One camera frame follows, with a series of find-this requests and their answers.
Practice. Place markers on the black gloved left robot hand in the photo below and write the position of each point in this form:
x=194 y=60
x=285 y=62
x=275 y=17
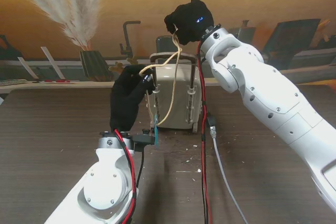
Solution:
x=123 y=103

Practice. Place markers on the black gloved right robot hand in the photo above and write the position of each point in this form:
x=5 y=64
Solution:
x=190 y=22

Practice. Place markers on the teal paper luggage tag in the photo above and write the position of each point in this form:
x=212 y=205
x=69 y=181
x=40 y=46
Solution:
x=156 y=134

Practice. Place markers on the small beige toy suitcase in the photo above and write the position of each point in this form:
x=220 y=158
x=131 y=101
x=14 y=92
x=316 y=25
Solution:
x=183 y=90

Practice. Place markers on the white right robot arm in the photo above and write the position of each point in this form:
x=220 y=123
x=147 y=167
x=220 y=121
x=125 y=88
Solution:
x=275 y=98

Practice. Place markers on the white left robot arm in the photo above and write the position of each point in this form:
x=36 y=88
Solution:
x=105 y=182

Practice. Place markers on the black rounded cylinder speaker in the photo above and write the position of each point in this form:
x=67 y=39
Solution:
x=164 y=45

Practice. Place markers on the orange coral shaped decoration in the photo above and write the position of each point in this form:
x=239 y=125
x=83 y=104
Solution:
x=116 y=66

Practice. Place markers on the dark ribbed vase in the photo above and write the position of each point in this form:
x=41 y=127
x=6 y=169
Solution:
x=94 y=66

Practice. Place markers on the light wooden ledge board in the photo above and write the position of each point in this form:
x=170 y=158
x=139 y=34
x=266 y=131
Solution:
x=78 y=85

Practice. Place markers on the grey metal pot with lid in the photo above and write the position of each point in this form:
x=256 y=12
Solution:
x=249 y=32

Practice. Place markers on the black kitchen faucet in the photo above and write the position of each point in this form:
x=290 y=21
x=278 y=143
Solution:
x=126 y=37

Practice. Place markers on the tray with red items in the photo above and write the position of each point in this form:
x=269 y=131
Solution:
x=56 y=80

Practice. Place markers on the long white slat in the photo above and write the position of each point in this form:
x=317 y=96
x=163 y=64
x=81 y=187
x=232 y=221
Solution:
x=52 y=62

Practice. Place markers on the white pampas grass plumes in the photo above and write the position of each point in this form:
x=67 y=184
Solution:
x=78 y=24

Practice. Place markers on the short white slat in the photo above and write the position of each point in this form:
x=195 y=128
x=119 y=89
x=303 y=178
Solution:
x=27 y=67

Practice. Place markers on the dark tilted board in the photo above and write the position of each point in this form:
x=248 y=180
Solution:
x=294 y=35

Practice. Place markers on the grey metal grille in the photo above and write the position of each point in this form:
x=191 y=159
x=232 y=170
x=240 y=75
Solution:
x=13 y=82

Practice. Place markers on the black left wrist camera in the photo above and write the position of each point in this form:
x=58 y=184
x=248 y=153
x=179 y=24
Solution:
x=143 y=140

